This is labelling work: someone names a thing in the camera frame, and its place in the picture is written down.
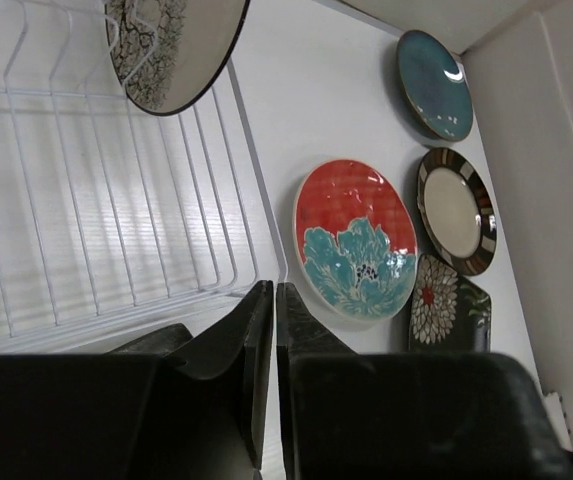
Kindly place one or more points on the red plate with teal flower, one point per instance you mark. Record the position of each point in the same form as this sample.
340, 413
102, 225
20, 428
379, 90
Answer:
355, 240

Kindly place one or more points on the striped dark rim plate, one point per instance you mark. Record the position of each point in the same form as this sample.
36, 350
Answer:
456, 211

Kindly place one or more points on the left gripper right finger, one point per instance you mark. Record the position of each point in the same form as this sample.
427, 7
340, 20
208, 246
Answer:
346, 415

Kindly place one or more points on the teal round plate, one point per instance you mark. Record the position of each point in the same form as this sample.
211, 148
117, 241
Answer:
434, 86

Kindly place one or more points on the white wire dish rack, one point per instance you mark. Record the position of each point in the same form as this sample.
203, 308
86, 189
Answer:
113, 220

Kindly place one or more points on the black square floral plate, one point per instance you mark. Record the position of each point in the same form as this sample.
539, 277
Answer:
448, 312

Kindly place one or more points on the cream plate with tree pattern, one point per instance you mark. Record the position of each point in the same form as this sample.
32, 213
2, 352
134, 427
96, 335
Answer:
167, 54

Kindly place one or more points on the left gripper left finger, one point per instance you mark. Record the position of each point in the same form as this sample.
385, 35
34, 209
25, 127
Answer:
204, 407

